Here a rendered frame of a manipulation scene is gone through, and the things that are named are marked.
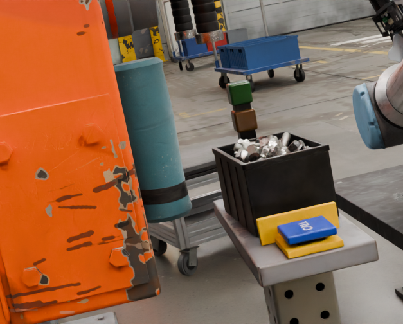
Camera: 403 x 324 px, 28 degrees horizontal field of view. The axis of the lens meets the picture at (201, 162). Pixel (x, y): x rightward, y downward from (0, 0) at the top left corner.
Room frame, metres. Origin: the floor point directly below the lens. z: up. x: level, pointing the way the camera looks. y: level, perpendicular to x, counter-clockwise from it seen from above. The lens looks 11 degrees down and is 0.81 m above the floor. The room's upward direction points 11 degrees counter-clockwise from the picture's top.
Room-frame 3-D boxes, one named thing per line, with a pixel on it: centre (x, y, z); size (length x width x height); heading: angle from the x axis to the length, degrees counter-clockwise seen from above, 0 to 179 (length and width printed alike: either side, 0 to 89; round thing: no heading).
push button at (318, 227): (1.09, -0.13, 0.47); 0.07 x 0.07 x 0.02; 5
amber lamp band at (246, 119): (1.46, -0.09, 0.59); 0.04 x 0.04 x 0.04; 5
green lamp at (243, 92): (1.46, -0.09, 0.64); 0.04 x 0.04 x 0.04; 5
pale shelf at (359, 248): (1.26, -0.11, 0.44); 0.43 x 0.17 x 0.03; 5
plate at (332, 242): (1.09, -0.13, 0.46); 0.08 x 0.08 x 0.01; 5
